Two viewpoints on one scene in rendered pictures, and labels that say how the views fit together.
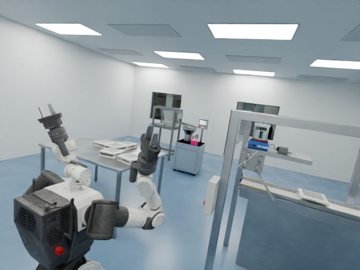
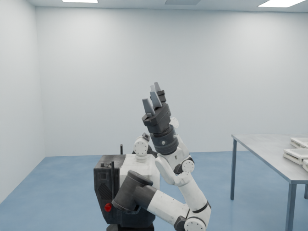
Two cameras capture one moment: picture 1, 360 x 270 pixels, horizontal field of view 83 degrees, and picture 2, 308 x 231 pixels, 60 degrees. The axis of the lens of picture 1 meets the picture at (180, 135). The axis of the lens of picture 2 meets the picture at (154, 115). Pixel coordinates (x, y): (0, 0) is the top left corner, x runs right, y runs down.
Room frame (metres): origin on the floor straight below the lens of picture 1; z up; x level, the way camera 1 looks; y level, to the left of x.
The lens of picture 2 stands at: (0.44, -0.69, 1.72)
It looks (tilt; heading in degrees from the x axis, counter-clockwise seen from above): 9 degrees down; 65
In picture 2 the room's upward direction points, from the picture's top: straight up
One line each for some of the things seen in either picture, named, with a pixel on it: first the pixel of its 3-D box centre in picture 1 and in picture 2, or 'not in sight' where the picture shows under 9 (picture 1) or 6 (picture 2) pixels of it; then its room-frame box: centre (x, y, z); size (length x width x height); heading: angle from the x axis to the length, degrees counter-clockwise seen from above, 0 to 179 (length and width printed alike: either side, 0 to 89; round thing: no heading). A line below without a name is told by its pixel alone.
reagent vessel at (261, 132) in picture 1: (261, 130); not in sight; (2.16, -0.85, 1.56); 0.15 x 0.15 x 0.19
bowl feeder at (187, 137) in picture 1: (190, 134); not in sight; (5.15, -0.27, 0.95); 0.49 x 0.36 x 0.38; 71
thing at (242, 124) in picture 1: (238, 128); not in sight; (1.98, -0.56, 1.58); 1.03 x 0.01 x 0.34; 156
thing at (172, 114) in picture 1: (171, 135); not in sight; (5.84, 0.24, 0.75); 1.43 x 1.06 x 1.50; 71
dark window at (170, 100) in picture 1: (165, 107); not in sight; (8.15, 0.70, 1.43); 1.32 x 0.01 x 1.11; 71
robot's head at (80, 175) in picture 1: (77, 175); (141, 147); (0.90, 0.45, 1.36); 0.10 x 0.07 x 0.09; 64
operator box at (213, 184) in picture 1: (212, 194); not in sight; (1.50, -0.31, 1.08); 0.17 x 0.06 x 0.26; 156
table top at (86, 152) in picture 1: (106, 149); (305, 152); (3.01, 1.08, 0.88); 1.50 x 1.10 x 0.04; 66
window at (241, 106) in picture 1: (254, 120); not in sight; (7.03, -2.48, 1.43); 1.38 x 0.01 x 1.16; 71
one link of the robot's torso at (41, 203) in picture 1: (62, 219); (129, 186); (0.85, 0.48, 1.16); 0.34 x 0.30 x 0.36; 64
